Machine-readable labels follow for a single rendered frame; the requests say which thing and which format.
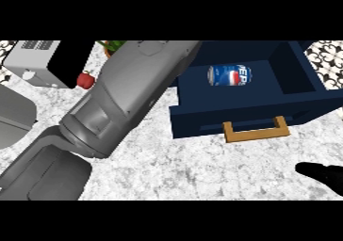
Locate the blue soda can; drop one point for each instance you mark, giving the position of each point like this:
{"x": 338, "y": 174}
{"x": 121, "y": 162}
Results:
{"x": 229, "y": 75}

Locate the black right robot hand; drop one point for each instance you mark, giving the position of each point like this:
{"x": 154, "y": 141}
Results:
{"x": 328, "y": 177}

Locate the grey and black appliance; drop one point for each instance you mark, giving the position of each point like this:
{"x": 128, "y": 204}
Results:
{"x": 43, "y": 61}

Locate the navy blue drawer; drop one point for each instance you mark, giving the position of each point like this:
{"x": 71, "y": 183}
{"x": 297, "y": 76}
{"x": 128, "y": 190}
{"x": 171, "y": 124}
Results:
{"x": 252, "y": 103}

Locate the red bell pepper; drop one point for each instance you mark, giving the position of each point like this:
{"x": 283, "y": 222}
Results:
{"x": 84, "y": 80}

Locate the potted green plant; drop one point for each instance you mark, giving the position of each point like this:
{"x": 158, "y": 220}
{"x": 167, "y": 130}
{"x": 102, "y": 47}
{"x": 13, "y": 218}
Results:
{"x": 111, "y": 46}

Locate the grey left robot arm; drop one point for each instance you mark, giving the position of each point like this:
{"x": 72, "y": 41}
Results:
{"x": 123, "y": 94}

